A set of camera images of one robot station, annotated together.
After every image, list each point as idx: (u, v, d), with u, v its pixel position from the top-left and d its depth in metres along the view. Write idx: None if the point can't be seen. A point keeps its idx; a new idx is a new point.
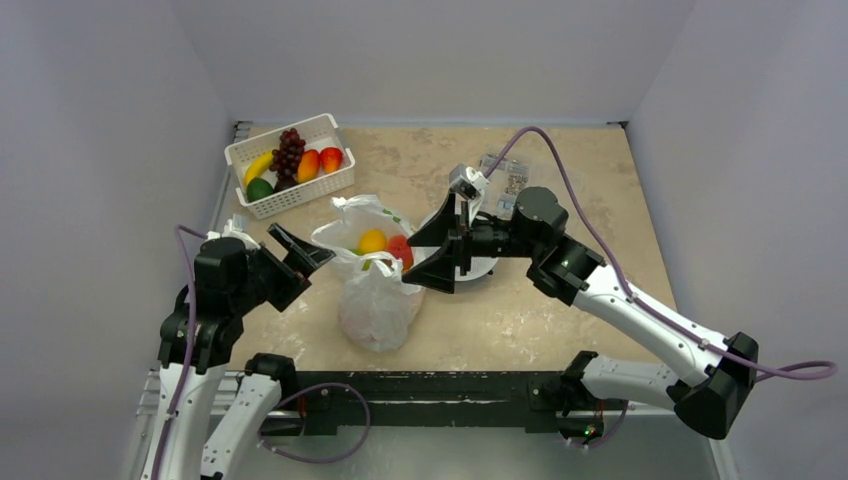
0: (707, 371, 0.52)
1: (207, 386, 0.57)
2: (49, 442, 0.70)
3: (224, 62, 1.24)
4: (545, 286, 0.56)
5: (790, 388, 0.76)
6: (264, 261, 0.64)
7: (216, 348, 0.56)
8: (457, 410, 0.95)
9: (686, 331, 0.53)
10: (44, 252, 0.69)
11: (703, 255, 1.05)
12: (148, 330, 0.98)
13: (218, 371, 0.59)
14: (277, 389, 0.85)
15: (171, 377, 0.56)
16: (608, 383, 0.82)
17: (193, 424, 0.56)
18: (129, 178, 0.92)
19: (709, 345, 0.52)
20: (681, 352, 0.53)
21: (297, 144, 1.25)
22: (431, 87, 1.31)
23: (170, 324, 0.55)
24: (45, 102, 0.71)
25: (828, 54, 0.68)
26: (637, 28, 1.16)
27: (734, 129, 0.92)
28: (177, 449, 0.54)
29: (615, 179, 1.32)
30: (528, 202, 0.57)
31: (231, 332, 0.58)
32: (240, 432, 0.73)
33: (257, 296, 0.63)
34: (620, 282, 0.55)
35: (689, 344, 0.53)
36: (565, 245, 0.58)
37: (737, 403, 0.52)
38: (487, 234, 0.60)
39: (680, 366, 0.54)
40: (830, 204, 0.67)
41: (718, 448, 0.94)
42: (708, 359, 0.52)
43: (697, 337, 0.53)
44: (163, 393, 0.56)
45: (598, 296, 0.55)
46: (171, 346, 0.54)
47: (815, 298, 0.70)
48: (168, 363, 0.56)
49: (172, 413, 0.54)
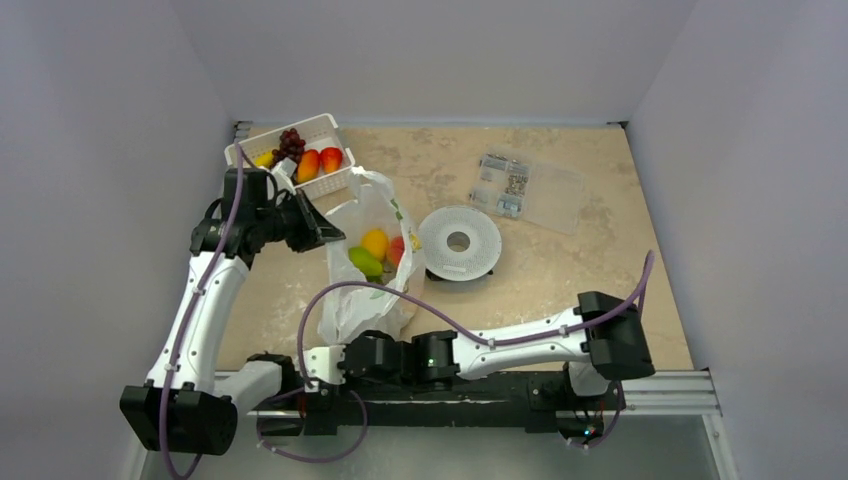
0: (583, 347, 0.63)
1: (235, 274, 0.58)
2: (50, 441, 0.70)
3: (224, 62, 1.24)
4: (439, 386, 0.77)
5: (791, 390, 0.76)
6: (287, 206, 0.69)
7: (244, 247, 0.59)
8: (457, 410, 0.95)
9: (545, 333, 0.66)
10: (44, 255, 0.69)
11: (702, 255, 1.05)
12: (147, 331, 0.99)
13: (244, 269, 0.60)
14: (278, 370, 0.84)
15: (201, 263, 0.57)
16: (584, 382, 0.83)
17: (218, 306, 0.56)
18: (128, 179, 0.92)
19: (565, 330, 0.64)
20: (556, 351, 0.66)
21: (297, 144, 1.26)
22: (431, 87, 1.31)
23: (204, 226, 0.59)
24: (45, 105, 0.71)
25: (827, 56, 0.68)
26: (637, 29, 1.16)
27: (734, 129, 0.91)
28: (202, 324, 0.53)
29: (614, 179, 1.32)
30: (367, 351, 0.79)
31: (255, 243, 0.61)
32: (246, 387, 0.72)
33: (275, 233, 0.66)
34: (476, 341, 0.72)
35: (557, 339, 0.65)
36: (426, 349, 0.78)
37: (631, 343, 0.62)
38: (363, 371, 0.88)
39: (568, 357, 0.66)
40: (830, 206, 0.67)
41: (719, 446, 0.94)
42: (576, 339, 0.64)
43: (556, 330, 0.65)
44: (191, 276, 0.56)
45: (471, 365, 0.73)
46: (204, 238, 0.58)
47: (815, 299, 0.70)
48: (200, 252, 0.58)
49: (198, 291, 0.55)
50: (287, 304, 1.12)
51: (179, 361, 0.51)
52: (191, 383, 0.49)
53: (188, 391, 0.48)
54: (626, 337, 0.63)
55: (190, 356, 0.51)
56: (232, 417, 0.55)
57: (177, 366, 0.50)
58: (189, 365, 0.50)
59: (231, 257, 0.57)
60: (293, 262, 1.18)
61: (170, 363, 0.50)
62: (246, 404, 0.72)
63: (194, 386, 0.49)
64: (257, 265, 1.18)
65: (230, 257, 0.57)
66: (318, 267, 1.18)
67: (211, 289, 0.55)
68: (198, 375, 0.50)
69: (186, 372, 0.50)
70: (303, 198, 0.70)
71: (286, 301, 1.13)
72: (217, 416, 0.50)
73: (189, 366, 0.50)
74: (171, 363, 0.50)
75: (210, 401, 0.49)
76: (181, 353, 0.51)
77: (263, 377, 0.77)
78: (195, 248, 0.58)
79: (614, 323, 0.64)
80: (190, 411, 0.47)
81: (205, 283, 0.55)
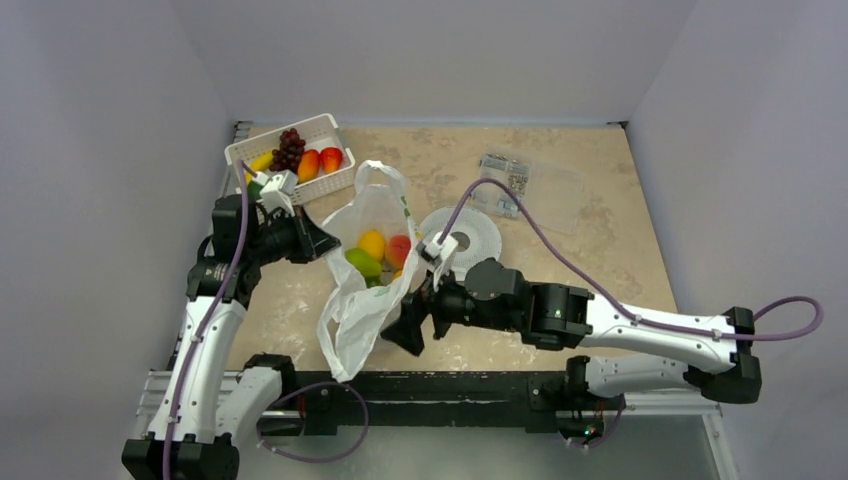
0: (732, 359, 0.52)
1: (232, 317, 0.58)
2: (51, 441, 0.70)
3: (224, 62, 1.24)
4: (549, 343, 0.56)
5: (792, 390, 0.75)
6: (281, 225, 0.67)
7: (241, 289, 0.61)
8: (457, 410, 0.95)
9: (695, 330, 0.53)
10: (45, 254, 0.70)
11: (702, 255, 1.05)
12: (147, 331, 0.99)
13: (240, 309, 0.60)
14: (278, 375, 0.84)
15: (198, 309, 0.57)
16: (614, 384, 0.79)
17: (217, 352, 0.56)
18: (128, 179, 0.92)
19: (722, 335, 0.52)
20: (701, 352, 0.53)
21: (298, 144, 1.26)
22: (430, 88, 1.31)
23: (199, 267, 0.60)
24: (45, 105, 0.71)
25: (828, 56, 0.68)
26: (636, 29, 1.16)
27: (734, 129, 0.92)
28: (201, 372, 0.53)
29: (615, 180, 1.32)
30: (479, 281, 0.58)
31: (250, 279, 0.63)
32: (248, 407, 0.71)
33: (269, 257, 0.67)
34: (619, 310, 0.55)
35: (705, 341, 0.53)
36: (550, 295, 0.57)
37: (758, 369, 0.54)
38: (455, 299, 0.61)
39: (703, 362, 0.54)
40: (829, 206, 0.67)
41: (715, 444, 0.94)
42: (726, 347, 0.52)
43: (708, 331, 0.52)
44: (189, 322, 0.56)
45: (606, 333, 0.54)
46: (199, 282, 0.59)
47: (814, 299, 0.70)
48: (196, 296, 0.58)
49: (197, 339, 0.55)
50: (287, 304, 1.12)
51: (179, 411, 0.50)
52: (192, 435, 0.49)
53: (190, 443, 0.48)
54: None
55: (190, 406, 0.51)
56: (232, 461, 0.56)
57: (177, 417, 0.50)
58: (189, 416, 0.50)
59: (228, 302, 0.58)
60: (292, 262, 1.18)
61: (170, 415, 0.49)
62: (249, 423, 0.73)
63: (196, 437, 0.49)
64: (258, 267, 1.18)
65: (227, 302, 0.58)
66: (318, 267, 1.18)
67: (209, 336, 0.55)
68: (199, 425, 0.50)
69: (187, 424, 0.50)
70: (300, 218, 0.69)
71: (286, 301, 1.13)
72: (218, 464, 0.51)
73: (189, 417, 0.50)
74: (172, 415, 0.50)
75: (210, 451, 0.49)
76: (181, 404, 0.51)
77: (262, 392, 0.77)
78: (191, 292, 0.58)
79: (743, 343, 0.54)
80: (192, 464, 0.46)
81: (203, 330, 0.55)
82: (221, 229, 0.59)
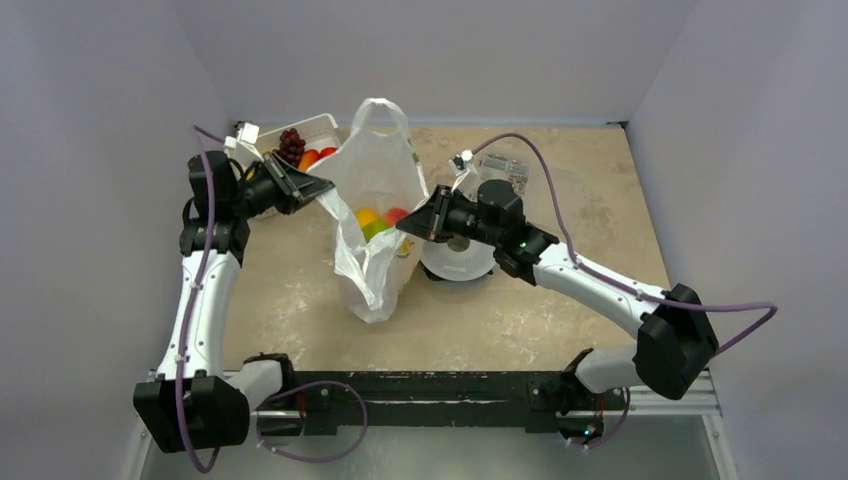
0: (643, 318, 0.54)
1: (228, 268, 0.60)
2: (52, 442, 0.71)
3: (225, 63, 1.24)
4: (508, 267, 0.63)
5: (793, 391, 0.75)
6: (259, 178, 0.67)
7: (234, 245, 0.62)
8: (457, 410, 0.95)
9: (622, 284, 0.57)
10: (44, 254, 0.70)
11: (702, 255, 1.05)
12: (148, 331, 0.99)
13: (234, 261, 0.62)
14: (279, 364, 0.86)
15: (193, 262, 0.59)
16: (598, 369, 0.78)
17: (217, 299, 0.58)
18: (128, 180, 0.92)
19: (644, 294, 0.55)
20: (620, 304, 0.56)
21: (297, 144, 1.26)
22: (430, 88, 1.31)
23: (190, 228, 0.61)
24: (46, 108, 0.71)
25: (828, 57, 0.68)
26: (636, 30, 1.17)
27: (734, 129, 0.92)
28: (205, 315, 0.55)
29: (614, 179, 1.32)
30: (488, 190, 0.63)
31: (242, 236, 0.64)
32: (250, 384, 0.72)
33: (256, 210, 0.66)
34: (569, 253, 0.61)
35: (628, 297, 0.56)
36: (528, 233, 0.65)
37: (689, 357, 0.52)
38: (460, 214, 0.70)
39: (623, 318, 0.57)
40: (831, 205, 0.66)
41: (718, 446, 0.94)
42: (643, 307, 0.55)
43: (632, 289, 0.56)
44: (186, 274, 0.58)
45: (548, 267, 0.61)
46: (192, 240, 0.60)
47: (814, 299, 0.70)
48: (191, 252, 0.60)
49: (196, 286, 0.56)
50: (287, 304, 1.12)
51: (188, 353, 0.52)
52: (203, 371, 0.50)
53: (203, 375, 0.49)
54: (685, 347, 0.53)
55: (198, 346, 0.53)
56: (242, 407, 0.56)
57: (186, 357, 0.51)
58: (198, 355, 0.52)
59: (222, 253, 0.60)
60: (292, 261, 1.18)
61: (179, 354, 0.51)
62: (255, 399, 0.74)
63: (207, 372, 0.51)
64: (256, 265, 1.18)
65: (221, 252, 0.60)
66: (318, 266, 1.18)
67: (208, 283, 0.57)
68: (208, 363, 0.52)
69: (197, 360, 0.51)
70: (274, 165, 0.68)
71: (286, 301, 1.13)
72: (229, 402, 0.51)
73: (197, 356, 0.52)
74: (181, 355, 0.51)
75: (224, 386, 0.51)
76: (187, 345, 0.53)
77: (264, 375, 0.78)
78: (185, 248, 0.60)
79: (689, 333, 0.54)
80: (206, 395, 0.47)
81: (201, 278, 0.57)
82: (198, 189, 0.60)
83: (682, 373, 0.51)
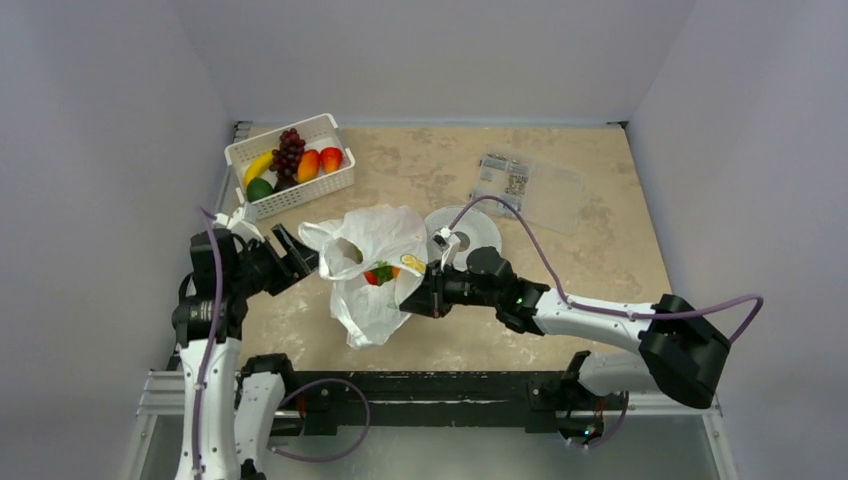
0: (640, 336, 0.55)
1: (230, 355, 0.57)
2: (53, 441, 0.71)
3: (224, 63, 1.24)
4: (513, 325, 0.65)
5: (793, 391, 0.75)
6: (258, 257, 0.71)
7: (231, 322, 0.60)
8: (457, 410, 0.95)
9: (615, 309, 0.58)
10: (45, 253, 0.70)
11: (702, 255, 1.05)
12: (148, 331, 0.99)
13: (236, 345, 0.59)
14: (280, 379, 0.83)
15: (194, 354, 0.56)
16: (600, 377, 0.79)
17: (223, 392, 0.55)
18: (128, 180, 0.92)
19: (635, 314, 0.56)
20: (616, 331, 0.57)
21: (297, 144, 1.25)
22: (430, 88, 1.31)
23: (183, 310, 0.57)
24: (47, 108, 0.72)
25: (827, 58, 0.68)
26: (636, 30, 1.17)
27: (734, 129, 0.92)
28: (214, 417, 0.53)
29: (614, 179, 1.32)
30: (478, 259, 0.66)
31: (238, 310, 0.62)
32: (259, 424, 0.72)
33: (253, 286, 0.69)
34: (560, 295, 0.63)
35: (622, 321, 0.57)
36: (524, 288, 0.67)
37: (701, 363, 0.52)
38: (456, 284, 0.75)
39: (626, 342, 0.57)
40: (830, 205, 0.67)
41: (717, 444, 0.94)
42: (639, 326, 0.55)
43: (624, 311, 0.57)
44: (188, 370, 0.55)
45: (545, 314, 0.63)
46: (186, 325, 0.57)
47: (813, 299, 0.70)
48: (188, 343, 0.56)
49: (200, 386, 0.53)
50: (287, 304, 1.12)
51: (203, 461, 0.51)
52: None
53: None
54: (697, 356, 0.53)
55: (212, 453, 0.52)
56: None
57: (202, 467, 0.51)
58: (214, 461, 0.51)
59: (223, 341, 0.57)
60: None
61: (193, 467, 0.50)
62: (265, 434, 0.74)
63: None
64: None
65: (222, 341, 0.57)
66: None
67: (213, 381, 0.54)
68: (225, 468, 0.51)
69: (212, 473, 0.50)
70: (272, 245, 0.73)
71: (286, 301, 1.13)
72: None
73: (213, 463, 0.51)
74: (196, 467, 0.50)
75: None
76: (201, 452, 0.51)
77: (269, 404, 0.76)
78: (182, 339, 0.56)
79: (693, 338, 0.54)
80: None
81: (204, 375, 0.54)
82: (201, 265, 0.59)
83: (699, 381, 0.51)
